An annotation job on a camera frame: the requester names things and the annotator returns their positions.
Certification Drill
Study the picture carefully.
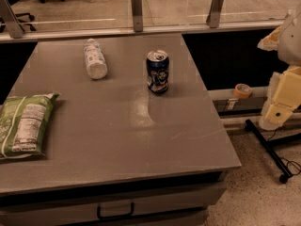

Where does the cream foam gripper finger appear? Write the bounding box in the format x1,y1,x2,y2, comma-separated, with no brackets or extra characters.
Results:
257,26,281,51
267,72,281,103

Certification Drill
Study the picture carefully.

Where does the green jalapeno chip bag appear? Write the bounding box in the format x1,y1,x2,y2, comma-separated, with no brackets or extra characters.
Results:
0,93,58,159

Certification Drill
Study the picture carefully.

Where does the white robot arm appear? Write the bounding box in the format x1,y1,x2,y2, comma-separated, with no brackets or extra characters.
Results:
258,4,301,131

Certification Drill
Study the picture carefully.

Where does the orange tape roll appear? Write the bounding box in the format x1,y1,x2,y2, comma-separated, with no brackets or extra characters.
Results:
233,83,252,99

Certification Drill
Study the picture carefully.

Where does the black stand base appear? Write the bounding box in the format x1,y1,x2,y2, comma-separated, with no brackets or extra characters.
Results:
245,120,301,184

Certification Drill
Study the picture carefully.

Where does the blue soda can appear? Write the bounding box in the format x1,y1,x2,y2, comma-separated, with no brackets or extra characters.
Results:
146,50,169,93

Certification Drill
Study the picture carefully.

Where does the grey table drawer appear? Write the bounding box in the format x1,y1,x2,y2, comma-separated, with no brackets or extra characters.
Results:
0,182,226,226

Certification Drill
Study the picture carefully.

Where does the white plastic bottle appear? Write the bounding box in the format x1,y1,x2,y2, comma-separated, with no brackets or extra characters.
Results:
84,39,107,79

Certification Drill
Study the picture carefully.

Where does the glass barrier panel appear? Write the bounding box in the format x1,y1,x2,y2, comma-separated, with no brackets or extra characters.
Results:
11,0,301,31

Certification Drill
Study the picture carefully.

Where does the black office chair left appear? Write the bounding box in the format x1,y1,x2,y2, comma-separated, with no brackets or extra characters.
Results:
0,12,37,33

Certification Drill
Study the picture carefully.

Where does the metal rail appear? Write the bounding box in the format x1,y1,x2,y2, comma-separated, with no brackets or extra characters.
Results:
0,19,285,44

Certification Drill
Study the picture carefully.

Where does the right metal bracket post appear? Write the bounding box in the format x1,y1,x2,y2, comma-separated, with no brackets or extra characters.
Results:
206,0,224,28

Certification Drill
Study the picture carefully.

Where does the metal bracket post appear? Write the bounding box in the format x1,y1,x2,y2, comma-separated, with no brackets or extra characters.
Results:
0,0,24,39
131,0,143,32
206,0,224,28

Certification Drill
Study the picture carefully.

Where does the black cable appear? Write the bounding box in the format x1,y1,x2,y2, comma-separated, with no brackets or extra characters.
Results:
266,127,301,177

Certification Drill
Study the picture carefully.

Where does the middle metal bracket post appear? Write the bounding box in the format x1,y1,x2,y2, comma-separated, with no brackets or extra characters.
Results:
131,0,143,32

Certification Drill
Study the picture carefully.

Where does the black drawer handle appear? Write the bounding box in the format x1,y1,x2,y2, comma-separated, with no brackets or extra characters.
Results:
96,202,135,221

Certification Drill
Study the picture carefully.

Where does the left metal bracket post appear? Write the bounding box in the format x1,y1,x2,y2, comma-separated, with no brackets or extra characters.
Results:
0,0,24,39

